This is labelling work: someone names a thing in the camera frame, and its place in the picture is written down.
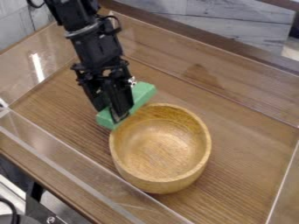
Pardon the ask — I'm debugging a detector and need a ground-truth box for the green rectangular block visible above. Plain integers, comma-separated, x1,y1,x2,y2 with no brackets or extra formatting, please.
96,81,156,130

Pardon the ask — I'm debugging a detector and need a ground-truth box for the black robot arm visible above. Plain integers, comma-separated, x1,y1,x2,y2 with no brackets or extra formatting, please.
43,0,135,123

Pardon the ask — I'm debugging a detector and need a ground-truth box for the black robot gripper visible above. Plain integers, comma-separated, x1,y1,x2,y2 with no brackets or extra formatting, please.
64,23,135,123

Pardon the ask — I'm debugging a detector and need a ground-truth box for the black metal table leg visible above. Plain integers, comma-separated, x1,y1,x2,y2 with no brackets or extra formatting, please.
25,182,44,216

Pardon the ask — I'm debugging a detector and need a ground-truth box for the clear acrylic tray wall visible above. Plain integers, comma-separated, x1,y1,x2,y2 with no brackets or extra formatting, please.
0,12,299,224

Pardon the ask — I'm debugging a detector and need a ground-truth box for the brown wooden bowl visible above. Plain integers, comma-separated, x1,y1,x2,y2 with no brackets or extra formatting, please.
108,103,212,194

